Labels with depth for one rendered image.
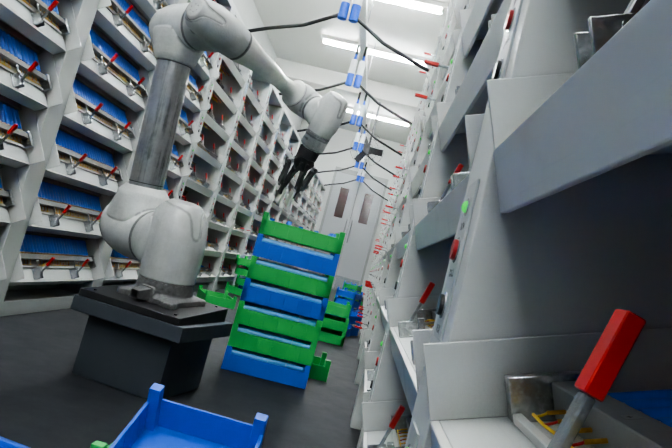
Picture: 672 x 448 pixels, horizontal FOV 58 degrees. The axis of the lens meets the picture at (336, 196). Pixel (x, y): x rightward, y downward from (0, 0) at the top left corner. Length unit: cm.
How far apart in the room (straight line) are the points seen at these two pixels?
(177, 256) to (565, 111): 144
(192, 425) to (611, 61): 96
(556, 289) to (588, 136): 19
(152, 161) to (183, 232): 28
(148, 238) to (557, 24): 138
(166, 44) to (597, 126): 166
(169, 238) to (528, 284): 132
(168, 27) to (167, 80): 15
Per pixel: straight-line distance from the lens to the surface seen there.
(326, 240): 215
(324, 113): 209
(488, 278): 43
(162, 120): 184
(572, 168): 29
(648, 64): 22
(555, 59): 47
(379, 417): 115
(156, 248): 167
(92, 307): 168
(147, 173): 183
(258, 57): 185
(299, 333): 217
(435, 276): 113
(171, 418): 112
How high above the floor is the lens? 44
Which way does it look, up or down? 6 degrees up
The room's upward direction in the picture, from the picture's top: 15 degrees clockwise
